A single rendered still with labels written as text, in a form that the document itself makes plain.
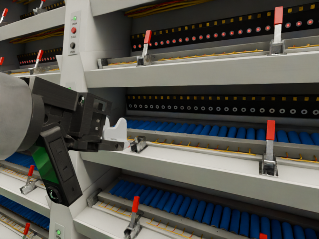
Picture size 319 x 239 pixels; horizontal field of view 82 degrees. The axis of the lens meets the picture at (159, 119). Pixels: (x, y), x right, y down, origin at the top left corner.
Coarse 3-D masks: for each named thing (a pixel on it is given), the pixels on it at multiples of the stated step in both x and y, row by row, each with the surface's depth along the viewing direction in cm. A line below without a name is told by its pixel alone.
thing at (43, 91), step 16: (32, 80) 21; (32, 96) 20; (48, 96) 22; (64, 96) 24; (80, 96) 26; (96, 96) 27; (48, 112) 23; (64, 112) 25; (80, 112) 25; (96, 112) 28; (32, 128) 19; (48, 128) 22; (64, 128) 25; (80, 128) 24; (96, 128) 28; (32, 144) 20; (80, 144) 25
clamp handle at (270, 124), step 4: (268, 120) 33; (272, 120) 32; (268, 124) 32; (272, 124) 32; (268, 128) 32; (272, 128) 32; (268, 132) 32; (272, 132) 32; (268, 136) 32; (272, 136) 32; (268, 140) 32; (272, 140) 32; (268, 144) 32; (272, 144) 32; (268, 148) 32; (272, 148) 31; (268, 152) 31; (272, 152) 31; (268, 156) 31; (272, 156) 31; (268, 160) 31; (272, 160) 31
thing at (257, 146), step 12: (132, 132) 49; (144, 132) 47; (156, 132) 46; (168, 132) 46; (168, 144) 43; (180, 144) 44; (192, 144) 42; (204, 144) 41; (216, 144) 40; (228, 144) 39; (240, 144) 38; (252, 144) 37; (264, 144) 36; (276, 144) 35; (288, 144) 35; (300, 144) 34; (288, 156) 35; (300, 156) 33; (312, 156) 33
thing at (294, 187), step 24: (240, 120) 47; (264, 120) 45; (288, 120) 43; (312, 120) 40; (144, 168) 42; (168, 168) 39; (192, 168) 36; (216, 168) 34; (240, 168) 33; (288, 168) 32; (240, 192) 33; (264, 192) 31; (288, 192) 29; (312, 192) 28
